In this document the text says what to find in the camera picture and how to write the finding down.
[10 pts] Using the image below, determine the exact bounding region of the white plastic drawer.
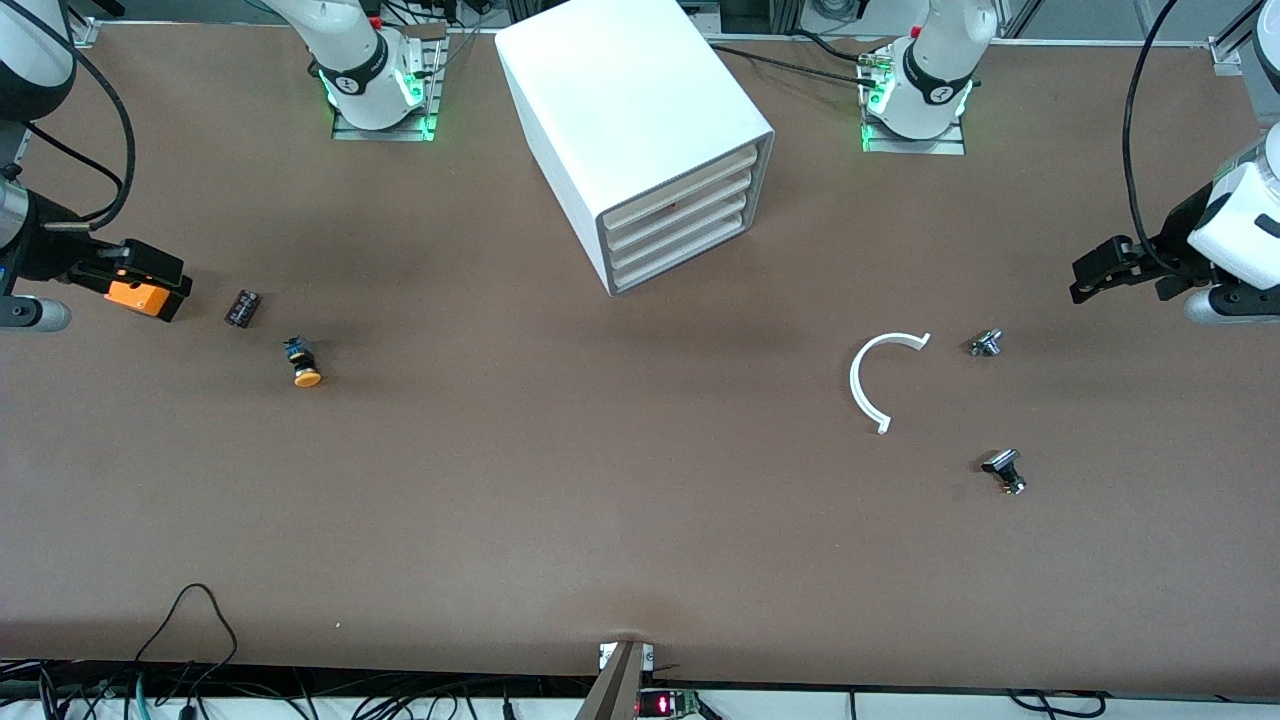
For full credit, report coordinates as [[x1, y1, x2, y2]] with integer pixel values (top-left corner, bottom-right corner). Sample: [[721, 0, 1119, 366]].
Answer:
[[603, 148, 758, 233], [606, 170, 755, 251], [611, 212, 749, 291], [609, 192, 752, 269]]

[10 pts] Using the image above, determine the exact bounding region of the yellow mushroom push button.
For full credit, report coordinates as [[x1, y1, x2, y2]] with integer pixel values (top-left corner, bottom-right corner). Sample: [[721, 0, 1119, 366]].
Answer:
[[282, 337, 324, 389]]

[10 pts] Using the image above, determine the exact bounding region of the white drawer cabinet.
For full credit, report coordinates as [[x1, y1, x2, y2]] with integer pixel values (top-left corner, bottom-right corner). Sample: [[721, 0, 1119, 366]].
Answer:
[[495, 0, 776, 298]]

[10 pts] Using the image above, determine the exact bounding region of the red LED display module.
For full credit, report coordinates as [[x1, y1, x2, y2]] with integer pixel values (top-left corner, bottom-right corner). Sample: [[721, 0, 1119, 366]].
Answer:
[[638, 688, 703, 719]]

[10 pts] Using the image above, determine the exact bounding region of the orange button enclosure box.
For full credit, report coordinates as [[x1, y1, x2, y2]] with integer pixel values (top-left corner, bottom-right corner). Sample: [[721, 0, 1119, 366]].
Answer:
[[104, 272, 194, 324]]

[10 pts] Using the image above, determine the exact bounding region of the aluminium frame profile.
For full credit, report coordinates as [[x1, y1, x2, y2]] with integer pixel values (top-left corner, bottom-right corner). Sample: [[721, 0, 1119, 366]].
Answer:
[[1208, 0, 1280, 76]]

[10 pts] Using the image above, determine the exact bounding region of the white plastic C-shaped ring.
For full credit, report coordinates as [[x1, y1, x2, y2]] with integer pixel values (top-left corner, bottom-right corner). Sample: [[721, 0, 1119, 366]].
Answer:
[[849, 331, 933, 436]]

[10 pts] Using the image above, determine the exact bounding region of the black looped cable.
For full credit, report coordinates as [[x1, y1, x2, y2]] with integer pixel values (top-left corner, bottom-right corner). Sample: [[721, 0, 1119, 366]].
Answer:
[[133, 583, 241, 669]]

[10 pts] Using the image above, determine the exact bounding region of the black power cable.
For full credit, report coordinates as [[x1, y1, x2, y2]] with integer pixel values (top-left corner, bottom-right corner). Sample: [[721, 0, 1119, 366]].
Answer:
[[710, 43, 886, 93]]

